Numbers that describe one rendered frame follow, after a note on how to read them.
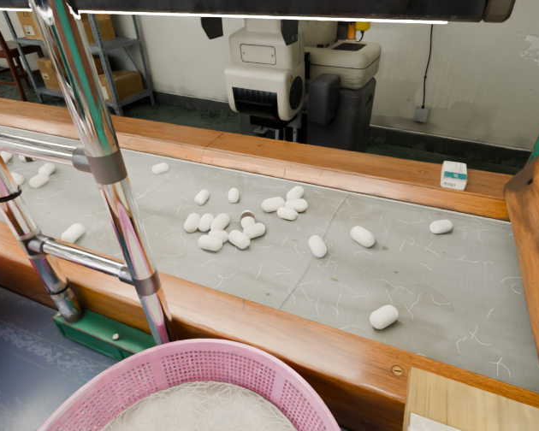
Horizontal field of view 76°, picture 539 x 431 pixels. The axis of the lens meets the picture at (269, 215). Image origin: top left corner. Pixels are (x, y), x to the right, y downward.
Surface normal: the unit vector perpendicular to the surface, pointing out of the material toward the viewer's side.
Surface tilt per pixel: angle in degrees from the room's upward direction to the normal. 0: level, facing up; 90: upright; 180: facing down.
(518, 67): 90
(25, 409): 0
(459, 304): 0
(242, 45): 98
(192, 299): 0
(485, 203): 45
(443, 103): 91
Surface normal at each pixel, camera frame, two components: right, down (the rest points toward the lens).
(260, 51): -0.46, 0.64
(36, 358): -0.02, -0.80
